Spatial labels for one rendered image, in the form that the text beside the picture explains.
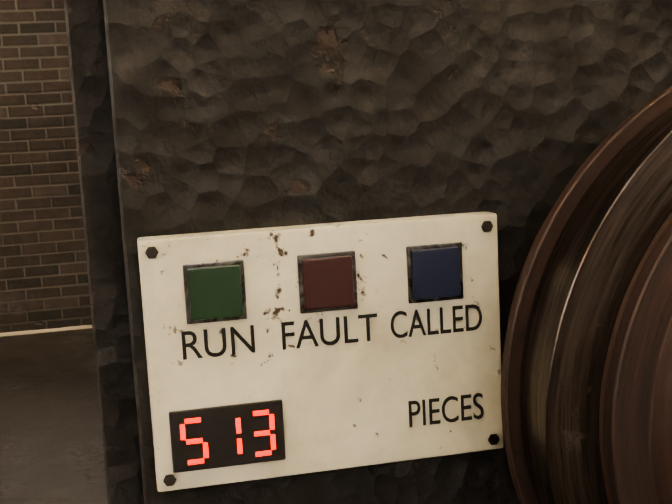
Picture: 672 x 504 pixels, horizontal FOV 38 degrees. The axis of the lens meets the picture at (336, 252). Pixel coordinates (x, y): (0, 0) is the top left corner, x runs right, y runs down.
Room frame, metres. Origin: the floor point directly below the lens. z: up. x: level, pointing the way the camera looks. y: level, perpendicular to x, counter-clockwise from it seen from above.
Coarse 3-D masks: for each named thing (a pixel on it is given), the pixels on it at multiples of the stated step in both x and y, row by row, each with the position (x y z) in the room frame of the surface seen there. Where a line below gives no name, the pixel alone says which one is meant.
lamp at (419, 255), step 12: (420, 252) 0.69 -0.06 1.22; (432, 252) 0.69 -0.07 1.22; (444, 252) 0.69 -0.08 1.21; (456, 252) 0.70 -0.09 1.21; (420, 264) 0.69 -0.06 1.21; (432, 264) 0.69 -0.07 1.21; (444, 264) 0.69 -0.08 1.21; (456, 264) 0.70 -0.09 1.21; (420, 276) 0.69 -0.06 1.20; (432, 276) 0.69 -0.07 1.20; (444, 276) 0.69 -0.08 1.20; (456, 276) 0.70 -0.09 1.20; (420, 288) 0.69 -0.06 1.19; (432, 288) 0.69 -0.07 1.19; (444, 288) 0.69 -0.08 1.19; (456, 288) 0.70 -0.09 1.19
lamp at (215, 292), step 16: (192, 272) 0.66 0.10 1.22; (208, 272) 0.66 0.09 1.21; (224, 272) 0.66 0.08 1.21; (192, 288) 0.66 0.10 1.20; (208, 288) 0.66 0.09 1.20; (224, 288) 0.66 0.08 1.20; (240, 288) 0.66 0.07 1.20; (192, 304) 0.66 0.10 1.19; (208, 304) 0.66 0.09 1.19; (224, 304) 0.66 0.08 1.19; (240, 304) 0.66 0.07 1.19
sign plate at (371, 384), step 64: (192, 256) 0.66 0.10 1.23; (256, 256) 0.67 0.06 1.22; (320, 256) 0.68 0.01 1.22; (384, 256) 0.69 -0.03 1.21; (192, 320) 0.66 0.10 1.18; (256, 320) 0.67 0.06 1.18; (320, 320) 0.68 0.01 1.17; (384, 320) 0.69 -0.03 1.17; (448, 320) 0.70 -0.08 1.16; (192, 384) 0.66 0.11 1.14; (256, 384) 0.67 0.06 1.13; (320, 384) 0.68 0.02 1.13; (384, 384) 0.69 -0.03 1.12; (448, 384) 0.70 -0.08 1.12; (192, 448) 0.66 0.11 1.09; (256, 448) 0.67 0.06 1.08; (320, 448) 0.68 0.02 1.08; (384, 448) 0.69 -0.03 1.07; (448, 448) 0.70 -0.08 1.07
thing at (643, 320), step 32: (640, 288) 0.57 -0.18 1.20; (640, 320) 0.57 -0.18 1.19; (608, 352) 0.58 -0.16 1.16; (640, 352) 0.57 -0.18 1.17; (608, 384) 0.57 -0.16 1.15; (640, 384) 0.57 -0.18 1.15; (608, 416) 0.57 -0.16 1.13; (640, 416) 0.57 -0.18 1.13; (608, 448) 0.57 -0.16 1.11; (640, 448) 0.57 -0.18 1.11; (608, 480) 0.58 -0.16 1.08; (640, 480) 0.57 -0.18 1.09
